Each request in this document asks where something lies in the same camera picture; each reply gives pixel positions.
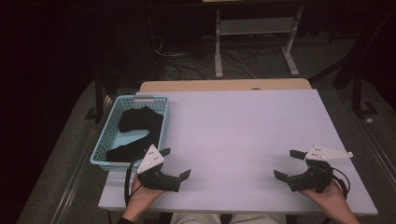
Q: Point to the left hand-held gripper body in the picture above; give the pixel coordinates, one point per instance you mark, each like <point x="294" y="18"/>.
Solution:
<point x="151" y="161"/>

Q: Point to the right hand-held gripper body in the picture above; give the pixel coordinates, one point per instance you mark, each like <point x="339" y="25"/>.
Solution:
<point x="314" y="179"/>

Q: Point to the person's right hand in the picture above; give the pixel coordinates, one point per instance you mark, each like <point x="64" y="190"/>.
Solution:
<point x="333" y="197"/>

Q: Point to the person's left hand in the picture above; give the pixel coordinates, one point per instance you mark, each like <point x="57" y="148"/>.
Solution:
<point x="143" y="196"/>

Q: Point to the black cloth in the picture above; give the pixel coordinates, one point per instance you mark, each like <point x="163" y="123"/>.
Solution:
<point x="134" y="151"/>
<point x="140" y="119"/>

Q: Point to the light blue plastic basket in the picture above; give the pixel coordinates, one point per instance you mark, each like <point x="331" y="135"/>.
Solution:
<point x="107" y="140"/>

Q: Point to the small white round object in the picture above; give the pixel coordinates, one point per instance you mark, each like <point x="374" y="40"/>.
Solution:
<point x="369" y="120"/>

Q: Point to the wooden table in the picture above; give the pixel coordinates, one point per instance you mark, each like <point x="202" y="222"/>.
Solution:
<point x="218" y="85"/>

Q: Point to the black metal stand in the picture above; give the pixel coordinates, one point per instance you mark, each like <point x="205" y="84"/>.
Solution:
<point x="356" y="62"/>

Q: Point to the white metal stand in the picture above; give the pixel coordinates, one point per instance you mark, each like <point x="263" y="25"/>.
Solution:
<point x="255" y="26"/>

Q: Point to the black metal frame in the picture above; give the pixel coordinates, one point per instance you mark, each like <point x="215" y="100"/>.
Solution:
<point x="99" y="93"/>

